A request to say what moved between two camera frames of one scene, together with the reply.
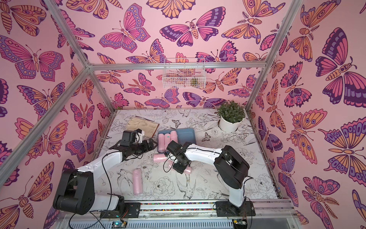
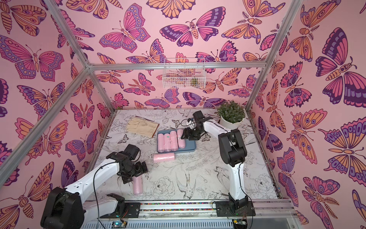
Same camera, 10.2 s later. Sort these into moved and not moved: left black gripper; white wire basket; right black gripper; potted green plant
Moved: right black gripper; left black gripper
Not moved: white wire basket; potted green plant
